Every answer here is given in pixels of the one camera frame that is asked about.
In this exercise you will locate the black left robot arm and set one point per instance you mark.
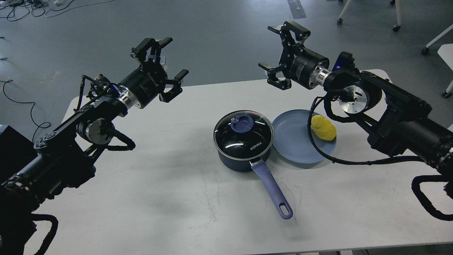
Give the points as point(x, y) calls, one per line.
point(65, 157)

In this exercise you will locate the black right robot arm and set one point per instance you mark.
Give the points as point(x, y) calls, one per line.
point(396, 121)

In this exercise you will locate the glass pot lid blue knob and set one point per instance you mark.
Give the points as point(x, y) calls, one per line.
point(243, 135)

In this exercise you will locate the yellow potato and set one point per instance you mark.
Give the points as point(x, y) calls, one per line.
point(323, 128)

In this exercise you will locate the black box at left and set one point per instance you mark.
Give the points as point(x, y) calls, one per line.
point(16, 152)

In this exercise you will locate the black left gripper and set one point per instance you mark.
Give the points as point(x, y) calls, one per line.
point(150, 78)

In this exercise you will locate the blue plate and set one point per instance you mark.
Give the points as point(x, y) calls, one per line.
point(291, 138)

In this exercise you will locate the white chair legs with casters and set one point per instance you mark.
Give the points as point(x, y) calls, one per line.
point(397, 3)

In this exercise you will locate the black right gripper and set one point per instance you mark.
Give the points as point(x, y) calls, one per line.
point(304, 67)

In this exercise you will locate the dark blue saucepan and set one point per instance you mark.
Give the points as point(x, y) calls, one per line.
point(259, 167)

